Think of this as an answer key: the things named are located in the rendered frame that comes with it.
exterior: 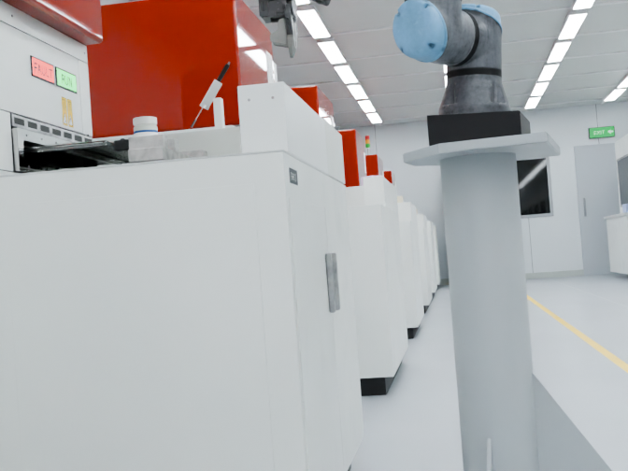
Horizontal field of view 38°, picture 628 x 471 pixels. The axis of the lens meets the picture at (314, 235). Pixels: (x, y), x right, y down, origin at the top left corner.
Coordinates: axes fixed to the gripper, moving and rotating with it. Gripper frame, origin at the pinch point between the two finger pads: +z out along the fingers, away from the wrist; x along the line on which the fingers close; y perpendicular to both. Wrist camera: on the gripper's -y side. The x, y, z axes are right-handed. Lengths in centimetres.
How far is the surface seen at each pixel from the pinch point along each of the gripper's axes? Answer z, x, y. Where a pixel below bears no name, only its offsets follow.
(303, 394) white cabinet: 75, 44, -4
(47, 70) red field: 0, 10, 58
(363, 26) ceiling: -164, -636, 35
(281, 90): 16.4, 40.0, -3.4
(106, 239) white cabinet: 43, 46, 32
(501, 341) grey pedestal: 69, 25, -42
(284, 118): 21.9, 40.0, -3.6
